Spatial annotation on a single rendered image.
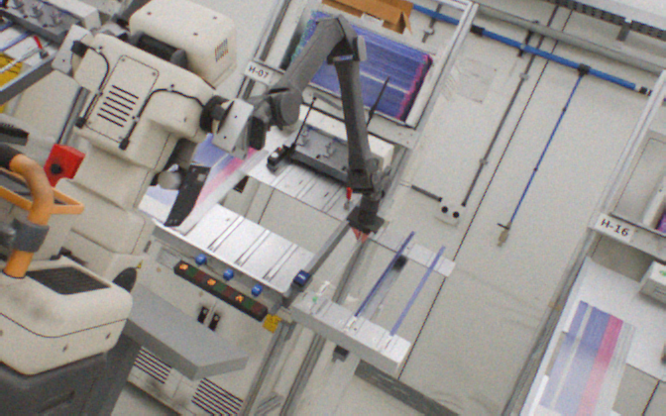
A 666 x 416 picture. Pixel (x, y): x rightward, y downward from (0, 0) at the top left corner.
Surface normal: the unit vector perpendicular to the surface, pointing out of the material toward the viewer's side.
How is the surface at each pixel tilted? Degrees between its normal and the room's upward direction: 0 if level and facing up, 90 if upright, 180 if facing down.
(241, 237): 45
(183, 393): 90
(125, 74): 82
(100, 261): 82
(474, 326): 90
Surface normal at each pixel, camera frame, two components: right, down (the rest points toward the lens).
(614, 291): 0.08, -0.70
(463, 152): -0.30, -0.07
